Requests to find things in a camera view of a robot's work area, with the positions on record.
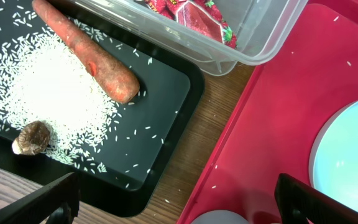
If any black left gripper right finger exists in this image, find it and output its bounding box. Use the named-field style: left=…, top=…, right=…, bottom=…
left=275, top=173, right=358, bottom=224

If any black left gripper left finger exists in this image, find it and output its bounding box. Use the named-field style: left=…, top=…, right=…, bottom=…
left=0, top=172, right=80, bottom=224

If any light blue plate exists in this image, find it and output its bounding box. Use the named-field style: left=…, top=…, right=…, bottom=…
left=309, top=100, right=358, bottom=212

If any brown food lump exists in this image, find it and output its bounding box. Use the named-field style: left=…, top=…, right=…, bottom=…
left=12, top=121, right=50, bottom=156

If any orange carrot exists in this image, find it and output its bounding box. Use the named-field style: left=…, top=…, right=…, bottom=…
left=32, top=0, right=140, bottom=104

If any red snack wrapper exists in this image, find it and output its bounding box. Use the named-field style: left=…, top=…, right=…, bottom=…
left=144, top=0, right=237, bottom=49

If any light blue bowl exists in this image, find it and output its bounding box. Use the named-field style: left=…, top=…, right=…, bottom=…
left=191, top=210, right=249, bottom=224

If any black waste tray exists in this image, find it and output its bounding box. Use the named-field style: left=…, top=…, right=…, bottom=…
left=0, top=1, right=204, bottom=217

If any red plastic tray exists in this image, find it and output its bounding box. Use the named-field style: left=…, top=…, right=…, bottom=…
left=179, top=0, right=358, bottom=223

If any white rice pile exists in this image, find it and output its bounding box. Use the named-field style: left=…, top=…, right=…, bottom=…
left=0, top=1, right=167, bottom=190

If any clear plastic bin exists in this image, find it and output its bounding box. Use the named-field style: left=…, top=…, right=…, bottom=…
left=61, top=0, right=307, bottom=76

